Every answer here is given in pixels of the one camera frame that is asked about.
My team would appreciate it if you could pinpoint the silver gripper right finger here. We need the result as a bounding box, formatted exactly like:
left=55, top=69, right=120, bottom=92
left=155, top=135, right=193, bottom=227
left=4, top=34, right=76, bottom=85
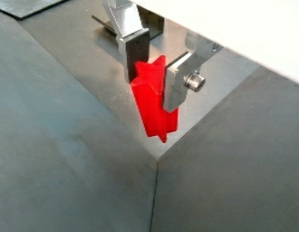
left=163, top=31, right=223, bottom=112

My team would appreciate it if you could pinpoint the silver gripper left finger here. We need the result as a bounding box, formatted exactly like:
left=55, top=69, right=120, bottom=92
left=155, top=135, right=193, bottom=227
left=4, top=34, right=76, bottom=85
left=101, top=0, right=149, bottom=83

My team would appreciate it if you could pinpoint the red star prism peg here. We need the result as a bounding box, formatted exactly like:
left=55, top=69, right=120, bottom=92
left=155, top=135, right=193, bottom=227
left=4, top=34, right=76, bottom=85
left=131, top=55, right=179, bottom=143

